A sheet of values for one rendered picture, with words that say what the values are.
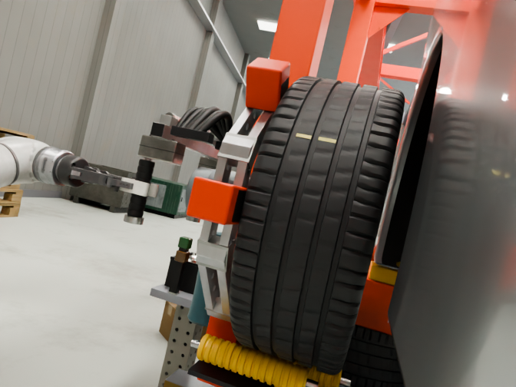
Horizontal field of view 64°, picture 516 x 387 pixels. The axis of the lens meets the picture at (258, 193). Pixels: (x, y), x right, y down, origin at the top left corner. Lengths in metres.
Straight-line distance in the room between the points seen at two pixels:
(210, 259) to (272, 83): 0.37
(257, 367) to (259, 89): 0.58
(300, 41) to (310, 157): 0.91
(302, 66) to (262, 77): 0.71
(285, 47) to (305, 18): 0.12
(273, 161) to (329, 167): 0.10
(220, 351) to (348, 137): 0.54
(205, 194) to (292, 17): 1.05
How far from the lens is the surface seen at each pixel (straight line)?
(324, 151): 0.72
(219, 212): 0.70
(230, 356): 0.96
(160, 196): 8.19
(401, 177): 1.40
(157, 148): 0.94
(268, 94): 0.87
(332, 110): 0.79
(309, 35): 1.60
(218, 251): 0.79
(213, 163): 1.25
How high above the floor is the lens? 0.88
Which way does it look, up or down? level
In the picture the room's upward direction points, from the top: 13 degrees clockwise
